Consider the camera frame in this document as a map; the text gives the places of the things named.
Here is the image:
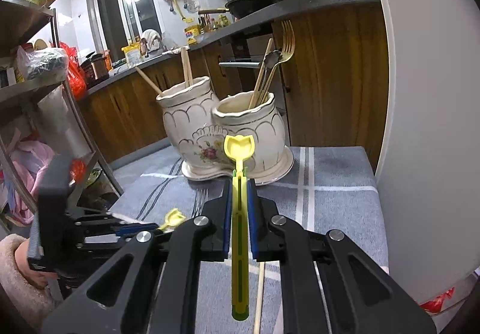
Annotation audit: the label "yellow tulip plastic spoon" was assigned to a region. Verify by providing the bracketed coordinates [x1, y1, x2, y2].
[159, 208, 186, 232]

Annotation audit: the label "wooden chopstick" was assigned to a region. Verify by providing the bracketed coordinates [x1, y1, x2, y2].
[248, 37, 274, 110]
[181, 46, 193, 88]
[135, 67, 163, 96]
[253, 262, 265, 334]

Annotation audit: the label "gold fork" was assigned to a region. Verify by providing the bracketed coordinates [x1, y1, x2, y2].
[261, 20, 295, 102]

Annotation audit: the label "silver steel fork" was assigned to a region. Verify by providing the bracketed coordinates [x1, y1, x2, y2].
[191, 188, 208, 218]

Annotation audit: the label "small steel spoon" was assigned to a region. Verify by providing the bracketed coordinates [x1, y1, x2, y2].
[254, 50, 281, 107]

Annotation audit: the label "kitchen window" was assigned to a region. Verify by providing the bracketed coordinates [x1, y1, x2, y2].
[94, 0, 162, 62]

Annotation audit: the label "grey kitchen countertop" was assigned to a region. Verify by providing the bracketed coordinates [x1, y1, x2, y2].
[85, 0, 381, 95]

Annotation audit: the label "person left hand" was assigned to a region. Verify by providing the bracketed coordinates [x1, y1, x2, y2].
[14, 239, 58, 289]

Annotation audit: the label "pink cloth bag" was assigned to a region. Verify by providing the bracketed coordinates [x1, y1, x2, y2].
[4, 140, 55, 225]

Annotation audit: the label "metal storage shelf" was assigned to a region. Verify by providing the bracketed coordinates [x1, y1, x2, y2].
[1, 0, 123, 233]

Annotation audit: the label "grey plaid table cloth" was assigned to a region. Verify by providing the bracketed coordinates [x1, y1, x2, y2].
[112, 146, 388, 333]

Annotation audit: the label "cream ceramic utensil holder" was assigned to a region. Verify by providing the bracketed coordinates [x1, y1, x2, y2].
[156, 76, 294, 185]

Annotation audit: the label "red plastic bag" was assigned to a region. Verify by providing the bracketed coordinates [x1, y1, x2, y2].
[59, 41, 87, 101]

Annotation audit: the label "dark thermos jar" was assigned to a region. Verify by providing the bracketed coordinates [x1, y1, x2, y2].
[80, 52, 108, 88]

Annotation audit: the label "yellow food package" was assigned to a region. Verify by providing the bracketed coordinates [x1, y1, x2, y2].
[121, 41, 143, 68]

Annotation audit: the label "yellow oil bottle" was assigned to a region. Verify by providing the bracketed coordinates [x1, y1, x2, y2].
[184, 24, 202, 45]

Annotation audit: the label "wooden lower cabinets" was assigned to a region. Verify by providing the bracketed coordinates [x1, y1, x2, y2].
[79, 2, 389, 165]

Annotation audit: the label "built-in steel oven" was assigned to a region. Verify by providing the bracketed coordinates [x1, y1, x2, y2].
[218, 32, 291, 140]

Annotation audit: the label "black wok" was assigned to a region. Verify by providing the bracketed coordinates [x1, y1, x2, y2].
[199, 0, 274, 20]

